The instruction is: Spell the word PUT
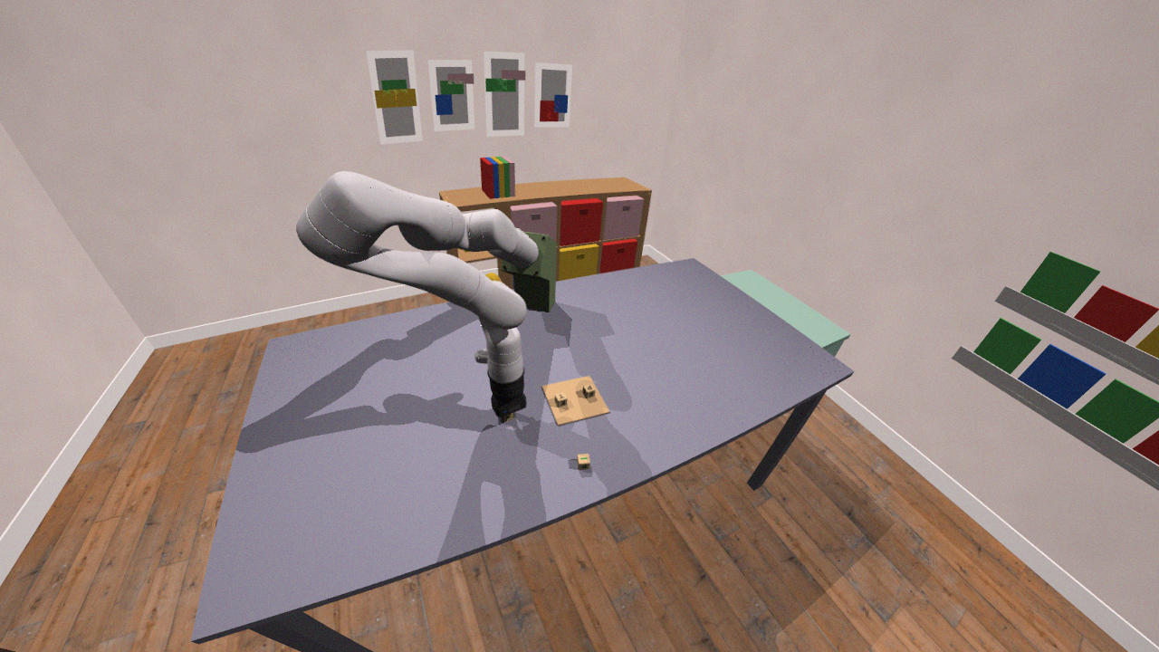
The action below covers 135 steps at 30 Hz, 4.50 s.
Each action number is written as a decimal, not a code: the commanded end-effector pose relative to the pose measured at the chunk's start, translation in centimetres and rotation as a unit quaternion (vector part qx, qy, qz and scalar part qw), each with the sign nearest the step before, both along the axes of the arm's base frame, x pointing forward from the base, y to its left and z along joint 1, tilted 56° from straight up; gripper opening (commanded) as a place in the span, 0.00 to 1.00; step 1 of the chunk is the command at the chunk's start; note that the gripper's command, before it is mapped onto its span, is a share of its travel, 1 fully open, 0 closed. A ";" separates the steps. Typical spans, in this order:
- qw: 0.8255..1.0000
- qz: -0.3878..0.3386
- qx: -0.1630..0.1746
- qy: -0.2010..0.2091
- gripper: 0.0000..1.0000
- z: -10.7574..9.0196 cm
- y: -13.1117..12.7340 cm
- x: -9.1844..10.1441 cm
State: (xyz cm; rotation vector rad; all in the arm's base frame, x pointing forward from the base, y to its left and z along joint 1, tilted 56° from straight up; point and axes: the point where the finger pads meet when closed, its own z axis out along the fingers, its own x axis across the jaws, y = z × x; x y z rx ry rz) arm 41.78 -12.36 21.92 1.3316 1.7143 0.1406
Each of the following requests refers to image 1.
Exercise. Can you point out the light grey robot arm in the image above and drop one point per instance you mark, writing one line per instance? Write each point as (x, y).
(351, 211)

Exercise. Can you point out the tan square mat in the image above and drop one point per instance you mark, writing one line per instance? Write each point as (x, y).
(578, 406)

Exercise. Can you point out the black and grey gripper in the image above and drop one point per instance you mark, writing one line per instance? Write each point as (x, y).
(506, 381)

